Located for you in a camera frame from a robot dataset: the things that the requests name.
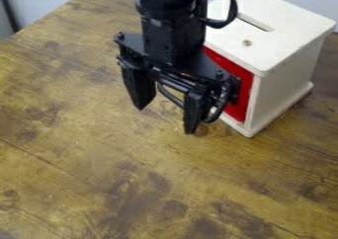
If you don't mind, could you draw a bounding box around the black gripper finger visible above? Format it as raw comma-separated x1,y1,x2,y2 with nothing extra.
184,89,210,134
122,65,157,110

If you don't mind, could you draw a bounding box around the black metal drawer handle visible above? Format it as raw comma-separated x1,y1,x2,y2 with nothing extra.
158,75,242,125

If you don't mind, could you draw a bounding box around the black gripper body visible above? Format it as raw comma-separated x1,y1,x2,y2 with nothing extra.
113,14,237,108

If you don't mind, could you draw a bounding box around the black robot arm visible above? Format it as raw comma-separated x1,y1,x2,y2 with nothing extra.
114,0,240,134

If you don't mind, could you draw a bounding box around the white wooden box cabinet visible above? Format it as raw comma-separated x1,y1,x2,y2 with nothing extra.
205,0,336,137

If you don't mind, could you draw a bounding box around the red wooden drawer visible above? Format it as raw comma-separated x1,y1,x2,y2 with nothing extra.
204,46,254,122

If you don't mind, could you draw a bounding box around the dark pole at left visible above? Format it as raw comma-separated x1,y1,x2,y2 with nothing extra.
2,0,21,33

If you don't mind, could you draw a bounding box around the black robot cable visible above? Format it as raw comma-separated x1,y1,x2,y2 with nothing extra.
193,0,241,30

